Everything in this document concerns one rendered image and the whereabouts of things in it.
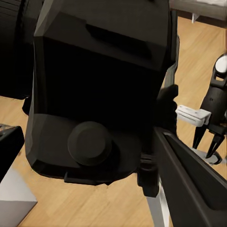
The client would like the camera tripod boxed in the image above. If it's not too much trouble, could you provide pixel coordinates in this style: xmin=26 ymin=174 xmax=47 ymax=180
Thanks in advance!
xmin=135 ymin=37 xmax=227 ymax=227

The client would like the digital camera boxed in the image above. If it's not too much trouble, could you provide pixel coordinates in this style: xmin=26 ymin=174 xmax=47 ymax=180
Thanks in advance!
xmin=0 ymin=0 xmax=178 ymax=186

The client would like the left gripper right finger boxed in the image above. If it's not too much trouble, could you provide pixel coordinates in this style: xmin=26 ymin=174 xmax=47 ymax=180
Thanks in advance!
xmin=151 ymin=126 xmax=227 ymax=227

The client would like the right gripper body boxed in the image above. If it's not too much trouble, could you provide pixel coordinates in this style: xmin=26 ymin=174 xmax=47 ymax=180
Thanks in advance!
xmin=200 ymin=96 xmax=227 ymax=135

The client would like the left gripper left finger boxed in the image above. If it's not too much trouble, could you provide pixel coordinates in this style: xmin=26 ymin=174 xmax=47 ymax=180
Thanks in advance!
xmin=0 ymin=126 xmax=25 ymax=183

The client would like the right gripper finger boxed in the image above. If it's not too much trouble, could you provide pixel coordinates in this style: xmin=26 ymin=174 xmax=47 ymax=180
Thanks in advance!
xmin=206 ymin=130 xmax=225 ymax=159
xmin=192 ymin=126 xmax=206 ymax=149

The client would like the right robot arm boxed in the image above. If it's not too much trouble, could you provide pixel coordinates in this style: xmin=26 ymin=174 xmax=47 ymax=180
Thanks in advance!
xmin=175 ymin=54 xmax=227 ymax=159

